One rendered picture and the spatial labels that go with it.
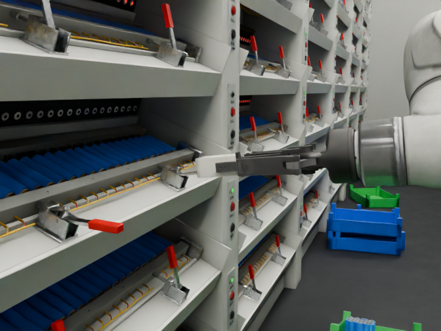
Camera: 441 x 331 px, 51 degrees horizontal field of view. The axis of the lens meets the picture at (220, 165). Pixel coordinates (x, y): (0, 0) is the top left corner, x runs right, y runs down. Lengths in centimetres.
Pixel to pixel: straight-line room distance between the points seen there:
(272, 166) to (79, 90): 27
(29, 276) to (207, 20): 57
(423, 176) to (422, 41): 19
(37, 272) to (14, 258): 3
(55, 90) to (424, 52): 47
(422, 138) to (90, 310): 48
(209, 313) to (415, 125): 57
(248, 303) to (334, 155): 67
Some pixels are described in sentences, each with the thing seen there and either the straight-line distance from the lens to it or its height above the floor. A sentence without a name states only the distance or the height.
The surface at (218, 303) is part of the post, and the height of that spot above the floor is 26.
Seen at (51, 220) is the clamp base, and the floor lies 55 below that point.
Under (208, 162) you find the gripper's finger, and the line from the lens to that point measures 69.
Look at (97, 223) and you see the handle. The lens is 48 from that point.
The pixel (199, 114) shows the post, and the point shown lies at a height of 64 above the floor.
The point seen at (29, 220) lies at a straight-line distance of 52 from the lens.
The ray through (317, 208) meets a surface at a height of 16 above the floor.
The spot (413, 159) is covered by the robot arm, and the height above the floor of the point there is 60.
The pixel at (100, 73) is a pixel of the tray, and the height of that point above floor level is 70.
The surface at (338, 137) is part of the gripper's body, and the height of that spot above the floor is 62.
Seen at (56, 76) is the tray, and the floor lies 70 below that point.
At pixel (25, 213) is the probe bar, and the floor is 56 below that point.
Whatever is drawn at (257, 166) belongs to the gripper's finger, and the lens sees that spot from 63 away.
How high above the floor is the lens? 68
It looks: 9 degrees down
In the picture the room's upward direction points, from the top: straight up
